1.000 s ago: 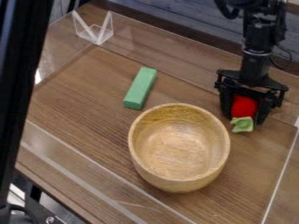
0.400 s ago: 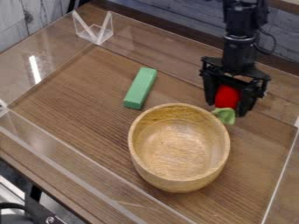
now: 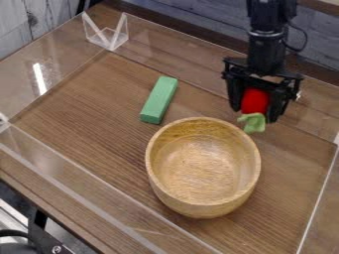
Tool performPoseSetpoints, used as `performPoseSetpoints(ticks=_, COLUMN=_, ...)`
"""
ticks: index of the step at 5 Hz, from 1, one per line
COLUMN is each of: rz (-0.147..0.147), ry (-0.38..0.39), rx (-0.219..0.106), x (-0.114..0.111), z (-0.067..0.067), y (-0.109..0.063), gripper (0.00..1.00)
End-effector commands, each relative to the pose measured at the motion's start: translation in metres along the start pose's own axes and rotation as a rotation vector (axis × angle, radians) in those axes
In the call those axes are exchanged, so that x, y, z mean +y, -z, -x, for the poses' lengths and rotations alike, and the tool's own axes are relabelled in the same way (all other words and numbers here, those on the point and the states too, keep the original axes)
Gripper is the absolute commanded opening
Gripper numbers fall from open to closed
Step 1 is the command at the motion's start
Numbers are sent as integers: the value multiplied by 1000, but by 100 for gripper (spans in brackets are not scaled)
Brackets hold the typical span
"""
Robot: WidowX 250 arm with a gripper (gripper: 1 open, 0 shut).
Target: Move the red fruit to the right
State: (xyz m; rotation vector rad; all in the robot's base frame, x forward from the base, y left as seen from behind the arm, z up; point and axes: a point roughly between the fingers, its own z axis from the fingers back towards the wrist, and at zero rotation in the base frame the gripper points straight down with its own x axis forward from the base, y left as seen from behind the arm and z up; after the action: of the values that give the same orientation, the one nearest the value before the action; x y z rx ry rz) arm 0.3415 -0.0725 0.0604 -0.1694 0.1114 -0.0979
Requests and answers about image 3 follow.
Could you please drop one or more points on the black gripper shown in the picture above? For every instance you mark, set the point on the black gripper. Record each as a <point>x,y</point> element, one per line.
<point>281,83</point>

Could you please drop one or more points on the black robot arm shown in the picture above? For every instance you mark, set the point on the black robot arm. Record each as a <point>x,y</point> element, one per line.
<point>262,70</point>

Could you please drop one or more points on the red plush fruit green stem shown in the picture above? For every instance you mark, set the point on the red plush fruit green stem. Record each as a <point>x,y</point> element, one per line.
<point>254,108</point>

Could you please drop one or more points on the clear acrylic corner bracket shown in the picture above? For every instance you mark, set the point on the clear acrylic corner bracket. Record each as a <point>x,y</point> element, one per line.
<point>106,38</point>

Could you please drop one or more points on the wooden bowl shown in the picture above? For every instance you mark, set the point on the wooden bowl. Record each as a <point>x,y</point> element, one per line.
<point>204,166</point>

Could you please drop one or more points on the green rectangular block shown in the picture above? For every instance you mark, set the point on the green rectangular block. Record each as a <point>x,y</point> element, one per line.
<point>158,100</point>

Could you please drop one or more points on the clear acrylic front wall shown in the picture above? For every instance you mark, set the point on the clear acrylic front wall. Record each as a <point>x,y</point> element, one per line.
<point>106,217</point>

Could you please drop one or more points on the black table leg frame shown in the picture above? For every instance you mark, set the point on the black table leg frame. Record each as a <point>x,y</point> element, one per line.
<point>37,241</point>

